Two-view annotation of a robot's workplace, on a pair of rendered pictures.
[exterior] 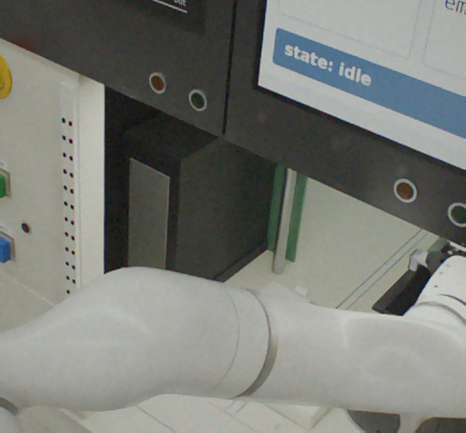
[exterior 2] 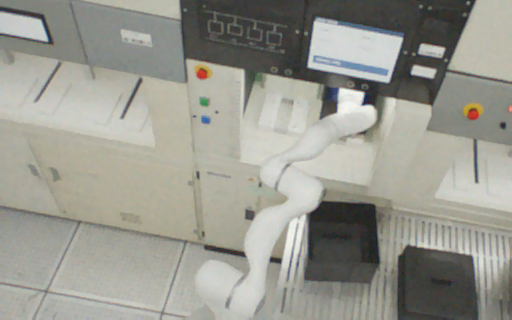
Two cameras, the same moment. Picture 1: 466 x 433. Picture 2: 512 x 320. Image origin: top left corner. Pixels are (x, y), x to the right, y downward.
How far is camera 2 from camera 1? 1.24 m
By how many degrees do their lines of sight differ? 31
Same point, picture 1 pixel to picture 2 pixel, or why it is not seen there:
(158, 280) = (319, 128)
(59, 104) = (233, 77)
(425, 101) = (355, 66)
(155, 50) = (273, 62)
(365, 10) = (338, 49)
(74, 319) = (310, 143)
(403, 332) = (354, 114)
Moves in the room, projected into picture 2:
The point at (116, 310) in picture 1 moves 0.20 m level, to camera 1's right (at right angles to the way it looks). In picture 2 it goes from (317, 138) to (371, 122)
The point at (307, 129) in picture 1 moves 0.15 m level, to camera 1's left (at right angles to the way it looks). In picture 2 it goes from (322, 75) to (283, 85)
